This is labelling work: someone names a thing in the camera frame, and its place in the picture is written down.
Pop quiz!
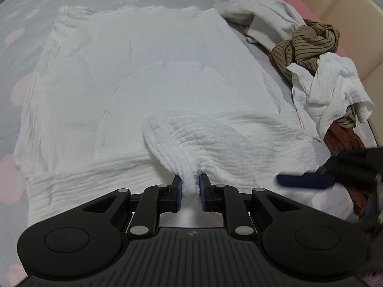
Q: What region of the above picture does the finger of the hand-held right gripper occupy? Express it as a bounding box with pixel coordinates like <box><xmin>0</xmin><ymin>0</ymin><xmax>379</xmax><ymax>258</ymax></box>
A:
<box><xmin>276</xmin><ymin>171</ymin><xmax>336</xmax><ymax>190</ymax></box>

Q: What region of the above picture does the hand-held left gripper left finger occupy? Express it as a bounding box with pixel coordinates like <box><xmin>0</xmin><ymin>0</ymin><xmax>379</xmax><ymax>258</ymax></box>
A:
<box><xmin>69</xmin><ymin>174</ymin><xmax>184</xmax><ymax>237</ymax></box>

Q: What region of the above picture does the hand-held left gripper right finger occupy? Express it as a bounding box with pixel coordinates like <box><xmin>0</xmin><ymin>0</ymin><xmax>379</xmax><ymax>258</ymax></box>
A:
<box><xmin>198</xmin><ymin>173</ymin><xmax>315</xmax><ymax>237</ymax></box>

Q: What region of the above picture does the small white muslin garment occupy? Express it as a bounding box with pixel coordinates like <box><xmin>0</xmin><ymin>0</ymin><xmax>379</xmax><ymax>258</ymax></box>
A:
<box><xmin>287</xmin><ymin>52</ymin><xmax>375</xmax><ymax>141</ymax></box>

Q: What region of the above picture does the large white muslin garment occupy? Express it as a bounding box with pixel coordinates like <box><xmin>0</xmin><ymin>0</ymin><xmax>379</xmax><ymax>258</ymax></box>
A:
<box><xmin>13</xmin><ymin>4</ymin><xmax>360</xmax><ymax>228</ymax></box>

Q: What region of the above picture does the rust red garment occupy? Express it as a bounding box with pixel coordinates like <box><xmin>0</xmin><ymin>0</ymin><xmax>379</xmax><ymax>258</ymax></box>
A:
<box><xmin>323</xmin><ymin>122</ymin><xmax>369</xmax><ymax>216</ymax></box>

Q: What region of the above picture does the brown striped garment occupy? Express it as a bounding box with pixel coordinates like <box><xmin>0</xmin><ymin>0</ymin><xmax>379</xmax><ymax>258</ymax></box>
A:
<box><xmin>271</xmin><ymin>19</ymin><xmax>358</xmax><ymax>129</ymax></box>

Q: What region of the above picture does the beige padded headboard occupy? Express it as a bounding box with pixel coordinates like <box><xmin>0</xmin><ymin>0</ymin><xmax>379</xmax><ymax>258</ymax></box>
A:
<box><xmin>254</xmin><ymin>0</ymin><xmax>383</xmax><ymax>144</ymax></box>

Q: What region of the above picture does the cream white knit garment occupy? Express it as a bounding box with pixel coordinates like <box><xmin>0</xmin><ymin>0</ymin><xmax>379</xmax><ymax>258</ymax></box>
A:
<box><xmin>214</xmin><ymin>0</ymin><xmax>306</xmax><ymax>51</ymax></box>

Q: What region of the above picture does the bed with pink-dotted sheet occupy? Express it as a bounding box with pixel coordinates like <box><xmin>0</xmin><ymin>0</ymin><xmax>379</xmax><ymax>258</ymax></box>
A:
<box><xmin>0</xmin><ymin>0</ymin><xmax>383</xmax><ymax>276</ymax></box>

